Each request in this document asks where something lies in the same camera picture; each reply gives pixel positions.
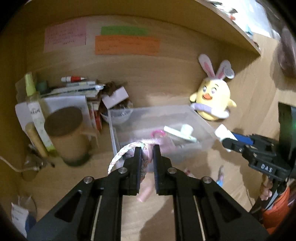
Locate clear plastic storage box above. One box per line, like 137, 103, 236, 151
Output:
107, 105, 219, 173

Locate brown cup with dark lid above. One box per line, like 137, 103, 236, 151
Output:
44, 106, 97, 167

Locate person's right hand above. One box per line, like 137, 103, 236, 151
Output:
259, 178, 274, 202

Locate yellow-green spray bottle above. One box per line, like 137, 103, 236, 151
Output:
24, 72, 58, 153

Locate person's right forearm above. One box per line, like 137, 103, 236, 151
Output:
262, 185, 290, 229

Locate green paper note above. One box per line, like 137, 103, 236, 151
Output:
100, 26, 148, 36

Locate stack of books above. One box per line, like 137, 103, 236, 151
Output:
46, 80, 104, 132

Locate orange paper note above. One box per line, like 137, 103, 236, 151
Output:
95, 35, 160, 55

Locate pink paper note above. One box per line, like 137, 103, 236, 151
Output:
44, 20, 87, 52

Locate white plastic lid piece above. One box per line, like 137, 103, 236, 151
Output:
164, 125, 197, 142

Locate white cord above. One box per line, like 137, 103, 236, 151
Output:
0, 155, 26, 173

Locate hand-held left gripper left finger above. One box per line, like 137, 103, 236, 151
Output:
26, 145, 143, 241

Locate pink cardboard box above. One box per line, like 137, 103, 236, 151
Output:
102, 86, 130, 109

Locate small teal jar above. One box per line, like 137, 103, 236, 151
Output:
36, 81, 48, 93

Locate clear round bowl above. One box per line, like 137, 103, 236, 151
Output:
100, 108, 134, 124

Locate red and white marker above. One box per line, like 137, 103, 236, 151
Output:
61, 76, 87, 83

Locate white tape roll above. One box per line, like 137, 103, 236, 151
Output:
180, 124, 194, 137

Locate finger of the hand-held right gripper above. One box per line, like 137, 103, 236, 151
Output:
231, 132, 255, 147
222, 137, 249, 159

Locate person's head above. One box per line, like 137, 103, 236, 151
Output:
270, 23, 296, 78

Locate white and blue card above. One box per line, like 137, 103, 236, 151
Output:
215, 124, 238, 142

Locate yellow chick plush toy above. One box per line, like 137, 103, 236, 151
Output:
190, 54, 237, 121

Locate beige tube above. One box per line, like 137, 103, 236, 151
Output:
25, 123, 49, 158

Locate eyeglasses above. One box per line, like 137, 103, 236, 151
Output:
22, 144, 56, 181

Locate pink braided rope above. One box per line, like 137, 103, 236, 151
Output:
107, 137, 173, 183

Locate clear plastic packet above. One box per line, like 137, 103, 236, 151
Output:
10, 196, 37, 232

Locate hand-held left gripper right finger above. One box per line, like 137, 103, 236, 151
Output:
152, 144, 270, 241

